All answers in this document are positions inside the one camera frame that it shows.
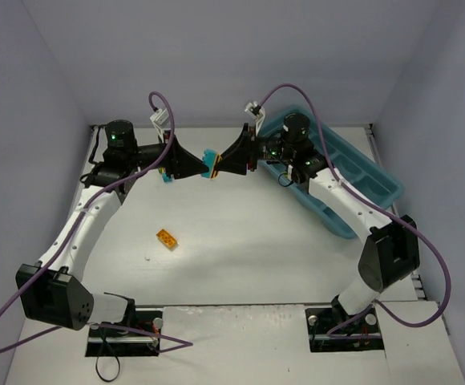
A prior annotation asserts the orange yellow lego brick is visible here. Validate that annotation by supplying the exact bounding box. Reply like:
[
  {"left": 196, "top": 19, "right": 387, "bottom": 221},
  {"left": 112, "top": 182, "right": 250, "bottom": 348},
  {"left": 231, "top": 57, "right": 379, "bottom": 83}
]
[{"left": 156, "top": 229, "right": 178, "bottom": 250}]

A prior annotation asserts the green yellow blue lego stack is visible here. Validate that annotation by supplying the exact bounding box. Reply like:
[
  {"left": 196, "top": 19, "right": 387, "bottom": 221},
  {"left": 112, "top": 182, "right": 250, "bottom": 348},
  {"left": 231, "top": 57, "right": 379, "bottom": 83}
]
[{"left": 158, "top": 168, "right": 173, "bottom": 183}]

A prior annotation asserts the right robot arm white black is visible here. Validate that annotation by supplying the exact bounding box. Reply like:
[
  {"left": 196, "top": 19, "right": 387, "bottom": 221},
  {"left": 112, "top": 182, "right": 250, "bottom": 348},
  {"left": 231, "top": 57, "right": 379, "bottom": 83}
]
[{"left": 213, "top": 112, "right": 419, "bottom": 321}]

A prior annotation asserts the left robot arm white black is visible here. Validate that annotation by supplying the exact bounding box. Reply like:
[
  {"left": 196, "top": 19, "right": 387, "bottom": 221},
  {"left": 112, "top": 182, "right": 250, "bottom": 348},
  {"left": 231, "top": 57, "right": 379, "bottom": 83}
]
[{"left": 15, "top": 120, "right": 208, "bottom": 330}]

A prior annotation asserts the teal divided plastic tray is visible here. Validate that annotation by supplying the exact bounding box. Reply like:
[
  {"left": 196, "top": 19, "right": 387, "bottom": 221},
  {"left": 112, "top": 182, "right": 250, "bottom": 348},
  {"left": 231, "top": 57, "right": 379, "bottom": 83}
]
[{"left": 256, "top": 104, "right": 404, "bottom": 241}]

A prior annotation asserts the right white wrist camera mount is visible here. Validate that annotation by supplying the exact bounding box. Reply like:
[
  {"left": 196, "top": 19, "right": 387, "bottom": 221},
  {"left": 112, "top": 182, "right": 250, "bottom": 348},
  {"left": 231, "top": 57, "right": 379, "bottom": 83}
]
[{"left": 245, "top": 101, "right": 266, "bottom": 134}]

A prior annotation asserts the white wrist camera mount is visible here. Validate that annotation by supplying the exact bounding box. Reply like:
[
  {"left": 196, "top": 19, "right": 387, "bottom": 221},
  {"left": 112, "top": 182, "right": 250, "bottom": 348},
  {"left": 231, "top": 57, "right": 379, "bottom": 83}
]
[
  {"left": 245, "top": 101, "right": 266, "bottom": 134},
  {"left": 150, "top": 108, "right": 169, "bottom": 143}
]

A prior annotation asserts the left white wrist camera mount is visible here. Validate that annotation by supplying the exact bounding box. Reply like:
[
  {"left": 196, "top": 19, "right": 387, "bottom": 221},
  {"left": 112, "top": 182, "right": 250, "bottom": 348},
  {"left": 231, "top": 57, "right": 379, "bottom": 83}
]
[{"left": 150, "top": 108, "right": 169, "bottom": 143}]

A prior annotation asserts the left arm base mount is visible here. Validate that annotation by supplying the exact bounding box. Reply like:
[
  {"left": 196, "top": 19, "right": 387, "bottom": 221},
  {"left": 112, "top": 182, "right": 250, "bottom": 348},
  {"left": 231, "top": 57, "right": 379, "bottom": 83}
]
[{"left": 85, "top": 308, "right": 165, "bottom": 358}]

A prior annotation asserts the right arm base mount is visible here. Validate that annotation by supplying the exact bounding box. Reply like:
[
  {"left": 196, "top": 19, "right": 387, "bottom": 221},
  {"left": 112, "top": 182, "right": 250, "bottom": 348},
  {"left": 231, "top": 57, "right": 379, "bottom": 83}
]
[{"left": 305, "top": 307, "right": 385, "bottom": 353}]

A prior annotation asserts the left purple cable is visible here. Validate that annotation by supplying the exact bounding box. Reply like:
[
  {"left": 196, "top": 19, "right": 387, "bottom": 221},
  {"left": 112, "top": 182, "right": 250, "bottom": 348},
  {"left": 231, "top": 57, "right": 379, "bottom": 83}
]
[{"left": 0, "top": 91, "right": 194, "bottom": 356}]

